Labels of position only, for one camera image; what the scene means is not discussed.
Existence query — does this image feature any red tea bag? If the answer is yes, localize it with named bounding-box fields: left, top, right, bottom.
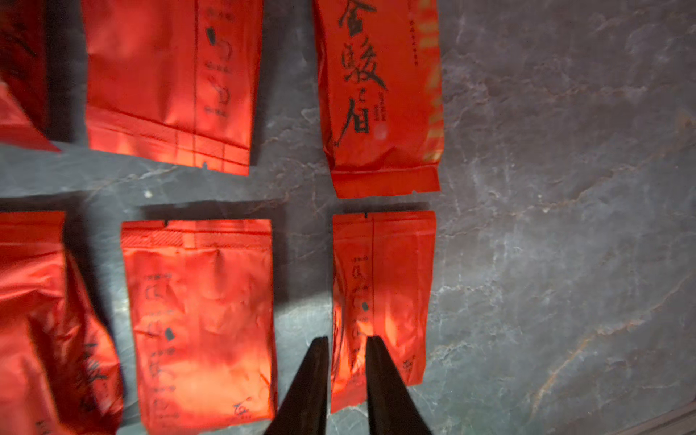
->
left=313, top=0, right=445, bottom=199
left=330, top=210, right=437, bottom=413
left=121, top=219, right=277, bottom=434
left=82, top=0, right=264, bottom=176
left=1, top=0, right=60, bottom=152
left=1, top=211, right=124, bottom=434

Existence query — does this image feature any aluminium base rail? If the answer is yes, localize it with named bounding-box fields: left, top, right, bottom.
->
left=613, top=402, right=696, bottom=435

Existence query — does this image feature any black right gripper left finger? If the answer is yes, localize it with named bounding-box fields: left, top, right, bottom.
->
left=265, top=336, right=329, bottom=435

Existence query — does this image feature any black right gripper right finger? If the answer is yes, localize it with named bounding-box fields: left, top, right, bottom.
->
left=366, top=336, right=431, bottom=435

